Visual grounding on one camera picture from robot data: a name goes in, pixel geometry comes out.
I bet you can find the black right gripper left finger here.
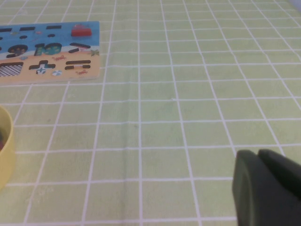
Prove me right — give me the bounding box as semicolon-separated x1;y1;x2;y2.
231;149;301;226

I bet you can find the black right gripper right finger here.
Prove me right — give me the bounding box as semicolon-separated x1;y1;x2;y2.
257;148;301;191

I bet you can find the yellow bowl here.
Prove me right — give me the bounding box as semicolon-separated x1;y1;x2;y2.
0;105;16;190

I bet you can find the wooden number puzzle board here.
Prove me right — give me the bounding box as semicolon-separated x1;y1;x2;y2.
0;20;101;87

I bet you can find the red rectangular block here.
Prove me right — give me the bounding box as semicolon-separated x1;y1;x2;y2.
71;24;92;38

